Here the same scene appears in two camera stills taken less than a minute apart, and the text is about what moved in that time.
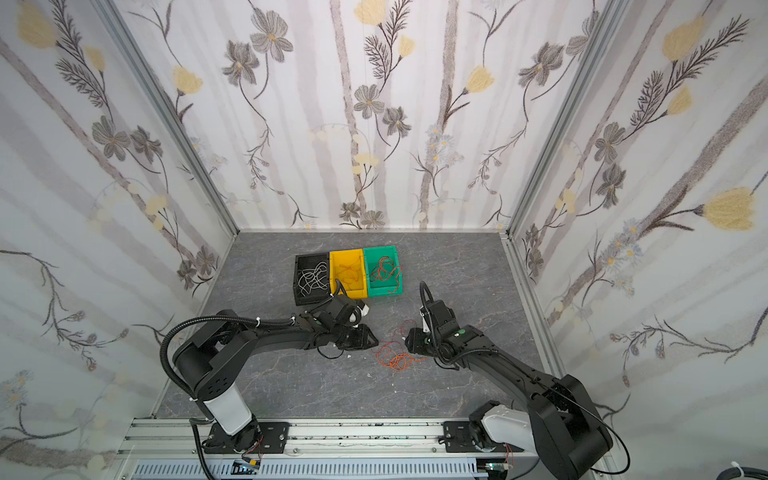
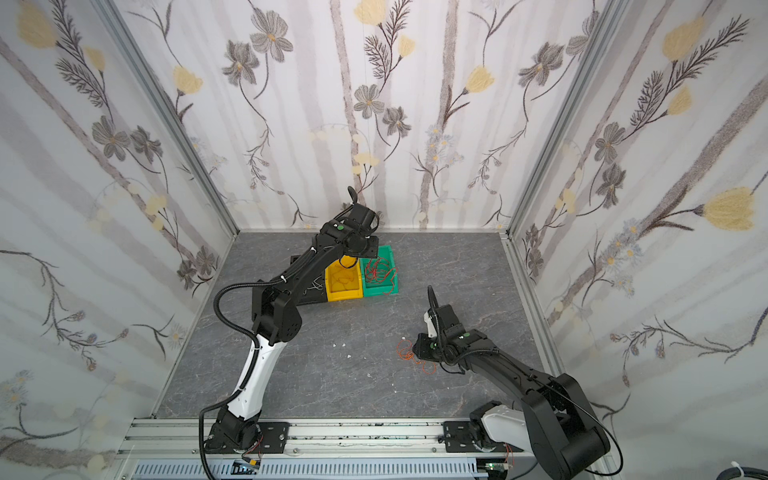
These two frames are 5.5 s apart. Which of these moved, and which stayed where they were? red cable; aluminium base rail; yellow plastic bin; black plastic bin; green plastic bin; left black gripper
Moved: left black gripper; red cable
Stayed: yellow plastic bin; black plastic bin; aluminium base rail; green plastic bin
